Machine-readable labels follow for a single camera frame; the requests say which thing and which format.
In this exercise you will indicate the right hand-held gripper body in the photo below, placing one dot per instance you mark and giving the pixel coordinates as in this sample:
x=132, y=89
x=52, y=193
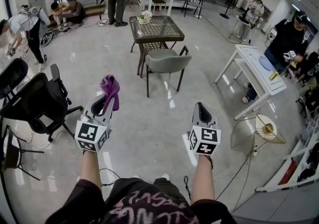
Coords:
x=209, y=136

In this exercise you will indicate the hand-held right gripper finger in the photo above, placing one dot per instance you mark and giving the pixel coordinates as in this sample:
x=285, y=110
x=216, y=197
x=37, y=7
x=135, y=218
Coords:
x=197, y=116
x=211, y=118

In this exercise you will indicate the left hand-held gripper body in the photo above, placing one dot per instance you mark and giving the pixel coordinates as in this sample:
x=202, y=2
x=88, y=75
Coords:
x=86, y=133

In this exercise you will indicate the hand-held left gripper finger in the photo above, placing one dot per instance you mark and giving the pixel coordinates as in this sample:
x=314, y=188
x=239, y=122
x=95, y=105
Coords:
x=89, y=106
x=109, y=116

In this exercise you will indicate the purple cleaning cloth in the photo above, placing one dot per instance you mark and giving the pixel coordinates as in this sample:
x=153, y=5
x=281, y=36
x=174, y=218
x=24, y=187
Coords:
x=109, y=88

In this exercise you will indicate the grey armchair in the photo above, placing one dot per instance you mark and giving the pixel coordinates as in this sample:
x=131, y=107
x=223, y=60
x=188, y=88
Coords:
x=167, y=62

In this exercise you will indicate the person's left forearm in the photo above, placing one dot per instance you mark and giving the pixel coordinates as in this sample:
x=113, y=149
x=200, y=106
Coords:
x=91, y=168

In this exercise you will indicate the person's right forearm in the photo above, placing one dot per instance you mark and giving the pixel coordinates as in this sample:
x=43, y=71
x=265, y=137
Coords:
x=203, y=180

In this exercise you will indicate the white power strip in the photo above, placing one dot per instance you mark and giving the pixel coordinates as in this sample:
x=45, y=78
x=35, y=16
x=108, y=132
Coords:
x=101, y=22
x=254, y=152

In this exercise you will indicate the white paper roll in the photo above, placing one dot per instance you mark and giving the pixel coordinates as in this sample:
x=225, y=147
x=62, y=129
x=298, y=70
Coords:
x=263, y=123

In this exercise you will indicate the person's right white shoe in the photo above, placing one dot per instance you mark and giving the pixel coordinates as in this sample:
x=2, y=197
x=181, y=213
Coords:
x=165, y=176

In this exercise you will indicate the person's white shoe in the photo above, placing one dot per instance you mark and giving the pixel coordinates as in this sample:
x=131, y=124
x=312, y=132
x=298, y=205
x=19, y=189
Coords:
x=165, y=176
x=136, y=176

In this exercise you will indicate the person's left white shoe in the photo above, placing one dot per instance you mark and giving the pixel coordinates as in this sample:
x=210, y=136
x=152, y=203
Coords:
x=136, y=176

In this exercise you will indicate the person's black trousers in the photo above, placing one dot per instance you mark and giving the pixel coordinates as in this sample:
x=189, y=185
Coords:
x=129, y=185

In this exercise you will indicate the white work table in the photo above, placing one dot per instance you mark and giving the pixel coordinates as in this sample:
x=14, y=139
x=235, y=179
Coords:
x=251, y=55

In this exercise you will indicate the small yellow object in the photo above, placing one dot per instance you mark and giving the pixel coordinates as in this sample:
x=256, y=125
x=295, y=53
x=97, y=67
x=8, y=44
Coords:
x=273, y=75

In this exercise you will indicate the blue round plate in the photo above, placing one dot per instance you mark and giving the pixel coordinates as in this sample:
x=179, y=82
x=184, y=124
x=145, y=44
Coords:
x=265, y=63

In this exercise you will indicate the black wheel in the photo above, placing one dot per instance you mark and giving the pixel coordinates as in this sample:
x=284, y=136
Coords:
x=47, y=37

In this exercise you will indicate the white storage shelf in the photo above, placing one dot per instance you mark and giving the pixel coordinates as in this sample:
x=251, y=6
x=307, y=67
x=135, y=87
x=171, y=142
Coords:
x=279, y=185

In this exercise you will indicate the red flat item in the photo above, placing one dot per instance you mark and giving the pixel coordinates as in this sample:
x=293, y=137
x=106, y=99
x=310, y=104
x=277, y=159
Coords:
x=287, y=173

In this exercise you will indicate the person's black printed shirt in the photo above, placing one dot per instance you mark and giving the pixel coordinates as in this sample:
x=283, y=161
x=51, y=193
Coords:
x=149, y=208

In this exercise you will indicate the brown wicker glass-top table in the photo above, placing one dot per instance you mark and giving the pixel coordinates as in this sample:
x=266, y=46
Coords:
x=157, y=27

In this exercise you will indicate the folding stand table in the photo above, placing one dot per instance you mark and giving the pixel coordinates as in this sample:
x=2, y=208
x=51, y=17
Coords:
x=243, y=19

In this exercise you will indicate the white pot with flowers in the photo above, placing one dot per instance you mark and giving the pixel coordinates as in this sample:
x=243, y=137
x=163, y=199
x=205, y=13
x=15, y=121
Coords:
x=144, y=17

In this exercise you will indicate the brown wooden stool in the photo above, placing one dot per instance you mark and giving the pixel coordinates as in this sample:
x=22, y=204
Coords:
x=159, y=1

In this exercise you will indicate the black metal frame chair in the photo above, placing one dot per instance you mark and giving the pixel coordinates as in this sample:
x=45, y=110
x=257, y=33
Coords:
x=11, y=148

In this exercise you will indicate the black pedestal fan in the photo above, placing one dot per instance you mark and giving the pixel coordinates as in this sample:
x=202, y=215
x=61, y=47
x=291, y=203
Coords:
x=224, y=15

